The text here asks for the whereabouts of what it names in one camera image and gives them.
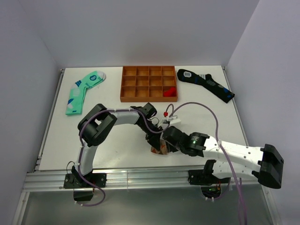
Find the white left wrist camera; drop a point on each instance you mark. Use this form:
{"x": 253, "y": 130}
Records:
{"x": 165, "y": 119}

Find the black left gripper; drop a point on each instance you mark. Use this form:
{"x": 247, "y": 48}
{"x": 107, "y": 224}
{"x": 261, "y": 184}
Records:
{"x": 153, "y": 139}

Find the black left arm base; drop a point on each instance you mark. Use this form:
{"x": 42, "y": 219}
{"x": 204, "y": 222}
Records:
{"x": 75, "y": 182}

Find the red rolled sock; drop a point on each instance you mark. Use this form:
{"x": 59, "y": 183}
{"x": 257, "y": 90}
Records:
{"x": 171, "y": 92}

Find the mint green sock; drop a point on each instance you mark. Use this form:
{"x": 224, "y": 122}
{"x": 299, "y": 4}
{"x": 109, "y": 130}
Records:
{"x": 79, "y": 89}

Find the brown argyle sock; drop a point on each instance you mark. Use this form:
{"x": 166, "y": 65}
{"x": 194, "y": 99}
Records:
{"x": 164, "y": 149}

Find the aluminium frame rail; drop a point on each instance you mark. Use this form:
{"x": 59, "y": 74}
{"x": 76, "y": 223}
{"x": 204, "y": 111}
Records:
{"x": 133, "y": 178}

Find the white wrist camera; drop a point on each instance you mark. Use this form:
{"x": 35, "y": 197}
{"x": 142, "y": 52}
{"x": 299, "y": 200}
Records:
{"x": 174, "y": 120}
{"x": 165, "y": 119}

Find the orange compartment tray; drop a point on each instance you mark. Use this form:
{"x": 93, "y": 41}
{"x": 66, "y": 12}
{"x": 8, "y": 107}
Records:
{"x": 147, "y": 83}

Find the black blue sock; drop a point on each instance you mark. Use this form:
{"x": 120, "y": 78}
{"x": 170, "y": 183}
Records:
{"x": 207, "y": 82}

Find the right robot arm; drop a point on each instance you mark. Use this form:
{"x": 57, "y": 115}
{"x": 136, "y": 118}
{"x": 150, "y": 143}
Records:
{"x": 226, "y": 160}

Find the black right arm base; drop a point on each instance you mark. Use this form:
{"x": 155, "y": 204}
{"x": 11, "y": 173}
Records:
{"x": 212, "y": 188}

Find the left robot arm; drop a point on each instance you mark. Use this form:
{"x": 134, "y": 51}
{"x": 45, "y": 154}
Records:
{"x": 97, "y": 124}

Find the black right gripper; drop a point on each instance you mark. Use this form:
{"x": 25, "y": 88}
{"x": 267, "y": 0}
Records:
{"x": 173, "y": 149}

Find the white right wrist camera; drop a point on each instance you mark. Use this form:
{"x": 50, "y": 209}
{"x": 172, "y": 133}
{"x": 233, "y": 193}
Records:
{"x": 174, "y": 120}

